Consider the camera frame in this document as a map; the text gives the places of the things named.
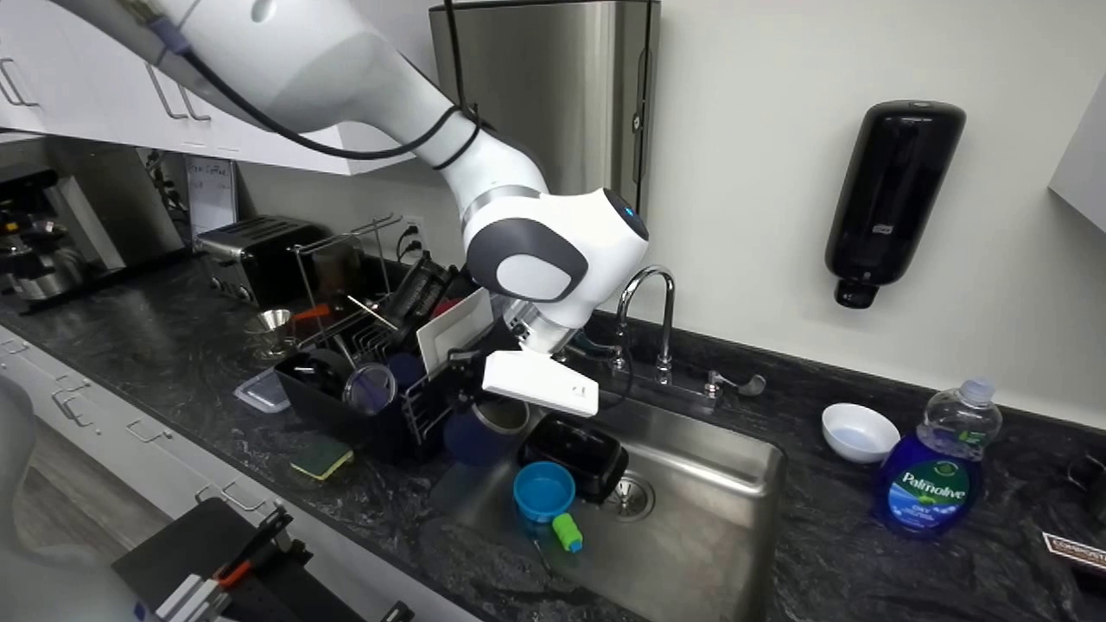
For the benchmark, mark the green yellow sponge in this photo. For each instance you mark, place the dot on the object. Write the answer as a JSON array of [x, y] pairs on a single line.
[[318, 462]]

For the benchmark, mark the steel paper towel dispenser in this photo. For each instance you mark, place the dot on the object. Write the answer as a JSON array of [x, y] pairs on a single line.
[[565, 82]]

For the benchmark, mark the light blue measuring cup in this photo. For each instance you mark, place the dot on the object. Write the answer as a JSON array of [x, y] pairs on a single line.
[[543, 497]]

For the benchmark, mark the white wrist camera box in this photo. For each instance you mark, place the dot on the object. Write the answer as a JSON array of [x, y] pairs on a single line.
[[541, 382]]

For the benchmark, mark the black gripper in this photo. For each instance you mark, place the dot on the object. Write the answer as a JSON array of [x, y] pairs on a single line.
[[463, 370]]

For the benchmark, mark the black tray with pens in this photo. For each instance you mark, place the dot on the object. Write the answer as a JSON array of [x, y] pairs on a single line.
[[263, 574]]

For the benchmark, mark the small white bowl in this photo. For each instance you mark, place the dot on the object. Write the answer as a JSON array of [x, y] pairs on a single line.
[[858, 435]]

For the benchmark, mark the clear purple glass cup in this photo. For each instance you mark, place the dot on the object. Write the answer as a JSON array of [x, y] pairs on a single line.
[[372, 389]]

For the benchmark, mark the black container in sink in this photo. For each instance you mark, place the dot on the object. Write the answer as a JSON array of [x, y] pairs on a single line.
[[592, 459]]

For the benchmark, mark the white upper cabinet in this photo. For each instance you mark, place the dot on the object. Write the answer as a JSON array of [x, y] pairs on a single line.
[[66, 76]]

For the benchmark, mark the stainless steel sink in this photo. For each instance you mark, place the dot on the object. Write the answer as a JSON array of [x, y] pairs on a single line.
[[684, 532]]

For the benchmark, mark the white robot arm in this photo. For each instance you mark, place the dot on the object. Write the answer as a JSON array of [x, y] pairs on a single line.
[[298, 67]]

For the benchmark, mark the blue dish soap bottle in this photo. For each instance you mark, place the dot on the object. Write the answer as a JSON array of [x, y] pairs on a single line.
[[935, 474]]

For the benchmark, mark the black soap dispenser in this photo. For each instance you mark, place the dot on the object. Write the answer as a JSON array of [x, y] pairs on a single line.
[[896, 167]]

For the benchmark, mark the black dish rack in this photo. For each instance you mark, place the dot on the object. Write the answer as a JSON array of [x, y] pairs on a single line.
[[413, 427]]

